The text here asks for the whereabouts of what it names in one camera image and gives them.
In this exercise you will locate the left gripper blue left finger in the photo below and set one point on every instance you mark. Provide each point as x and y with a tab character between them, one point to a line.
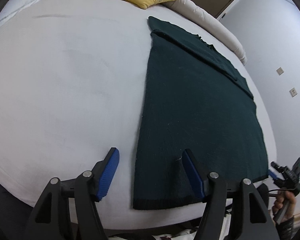
67	209

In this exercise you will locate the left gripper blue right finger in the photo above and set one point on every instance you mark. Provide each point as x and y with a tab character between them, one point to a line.
249	218

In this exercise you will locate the blue fingertip of the right gripper seen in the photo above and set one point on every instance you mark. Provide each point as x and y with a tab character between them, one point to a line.
272	174

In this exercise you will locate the dark green knit sweater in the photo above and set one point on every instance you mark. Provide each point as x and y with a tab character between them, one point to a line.
196	99

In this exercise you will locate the person right hand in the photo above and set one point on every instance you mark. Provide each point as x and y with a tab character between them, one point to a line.
278	204

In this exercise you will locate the white bed sheet mattress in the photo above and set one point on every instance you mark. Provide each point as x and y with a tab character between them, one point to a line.
72	80

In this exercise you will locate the beige quilted duvet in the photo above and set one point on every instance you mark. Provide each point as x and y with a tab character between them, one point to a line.
199	16

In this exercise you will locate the lower beige wall socket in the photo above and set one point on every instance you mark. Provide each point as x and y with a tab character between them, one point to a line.
293	92

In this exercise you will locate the beige wall socket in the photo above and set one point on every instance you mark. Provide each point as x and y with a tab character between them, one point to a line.
280	71
293	92

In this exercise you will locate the upper beige wall socket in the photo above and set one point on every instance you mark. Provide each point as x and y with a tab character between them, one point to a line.
280	71

